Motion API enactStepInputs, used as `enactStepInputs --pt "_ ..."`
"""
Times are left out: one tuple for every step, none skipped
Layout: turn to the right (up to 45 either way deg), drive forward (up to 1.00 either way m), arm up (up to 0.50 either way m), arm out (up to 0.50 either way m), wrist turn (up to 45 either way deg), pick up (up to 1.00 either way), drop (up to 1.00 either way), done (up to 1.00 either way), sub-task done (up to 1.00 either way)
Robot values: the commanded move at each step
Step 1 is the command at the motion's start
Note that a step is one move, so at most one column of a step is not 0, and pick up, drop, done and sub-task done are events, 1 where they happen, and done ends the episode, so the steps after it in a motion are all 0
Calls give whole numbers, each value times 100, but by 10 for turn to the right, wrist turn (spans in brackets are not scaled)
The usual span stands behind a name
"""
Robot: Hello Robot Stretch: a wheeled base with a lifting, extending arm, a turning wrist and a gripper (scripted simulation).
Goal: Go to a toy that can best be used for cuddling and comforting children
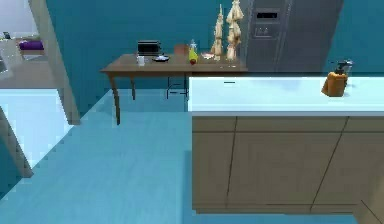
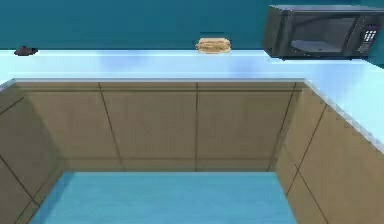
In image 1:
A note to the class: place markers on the brown wooden table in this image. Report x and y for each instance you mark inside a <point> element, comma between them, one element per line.
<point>173,68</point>

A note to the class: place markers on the pale bowl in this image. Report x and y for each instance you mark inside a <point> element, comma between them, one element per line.
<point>207,55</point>

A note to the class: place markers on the dark plate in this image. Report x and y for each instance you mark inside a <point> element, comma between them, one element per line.
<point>161,58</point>

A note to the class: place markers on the brown bread loaf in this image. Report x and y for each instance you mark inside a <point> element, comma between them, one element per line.
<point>181,50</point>

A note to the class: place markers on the white mug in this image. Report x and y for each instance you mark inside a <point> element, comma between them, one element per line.
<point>141,60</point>

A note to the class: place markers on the black toaster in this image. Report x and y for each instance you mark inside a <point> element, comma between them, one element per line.
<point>148,47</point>

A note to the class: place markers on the beige kitchen counter cabinet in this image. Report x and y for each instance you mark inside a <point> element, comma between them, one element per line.
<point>286,150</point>

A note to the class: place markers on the grey fridge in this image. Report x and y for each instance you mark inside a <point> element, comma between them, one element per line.
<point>290,33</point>

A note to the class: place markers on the orange knife block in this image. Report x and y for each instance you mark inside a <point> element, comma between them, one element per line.
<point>335,81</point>

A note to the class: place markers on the purple cushion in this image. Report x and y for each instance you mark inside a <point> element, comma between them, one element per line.
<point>31,45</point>

